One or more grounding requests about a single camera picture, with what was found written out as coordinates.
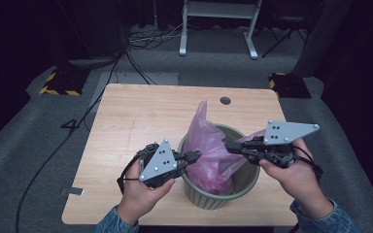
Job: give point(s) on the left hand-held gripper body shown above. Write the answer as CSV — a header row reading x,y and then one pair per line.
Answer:
x,y
160,161

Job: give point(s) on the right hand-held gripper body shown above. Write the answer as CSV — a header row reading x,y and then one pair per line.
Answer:
x,y
285,132

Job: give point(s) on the pink plastic trash bag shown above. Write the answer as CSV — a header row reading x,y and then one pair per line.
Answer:
x,y
210,145

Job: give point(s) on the green plastic trash bin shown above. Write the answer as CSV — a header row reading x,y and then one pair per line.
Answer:
x,y
246,181

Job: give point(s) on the person's left hand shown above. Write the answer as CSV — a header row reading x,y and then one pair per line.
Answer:
x,y
139,197

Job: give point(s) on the person's right hand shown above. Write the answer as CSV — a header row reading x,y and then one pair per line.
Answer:
x,y
299,184

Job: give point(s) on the black yellow striped stand base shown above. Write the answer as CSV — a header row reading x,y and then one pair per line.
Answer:
x,y
289,86
65,82

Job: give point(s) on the dark round table grommet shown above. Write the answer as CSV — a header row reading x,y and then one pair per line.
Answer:
x,y
225,100

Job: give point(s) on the person's left denim sleeve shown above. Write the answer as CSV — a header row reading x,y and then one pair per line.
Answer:
x,y
115,223

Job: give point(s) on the person's denim sleeve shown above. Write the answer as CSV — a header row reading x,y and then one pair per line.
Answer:
x,y
115,223
330,221

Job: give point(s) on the grey tape strip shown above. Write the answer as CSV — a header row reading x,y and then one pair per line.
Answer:
x,y
73,191

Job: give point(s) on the black tripod stand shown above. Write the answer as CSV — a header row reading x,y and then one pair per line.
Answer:
x,y
283,39

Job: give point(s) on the person's right denim sleeve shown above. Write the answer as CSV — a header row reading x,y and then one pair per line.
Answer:
x,y
330,221

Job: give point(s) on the grey curtain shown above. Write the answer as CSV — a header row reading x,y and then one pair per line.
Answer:
x,y
320,39

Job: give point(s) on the grey flat stand base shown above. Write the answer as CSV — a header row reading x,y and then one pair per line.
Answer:
x,y
90,62

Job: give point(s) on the white metal table frame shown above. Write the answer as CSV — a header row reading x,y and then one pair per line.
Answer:
x,y
218,9

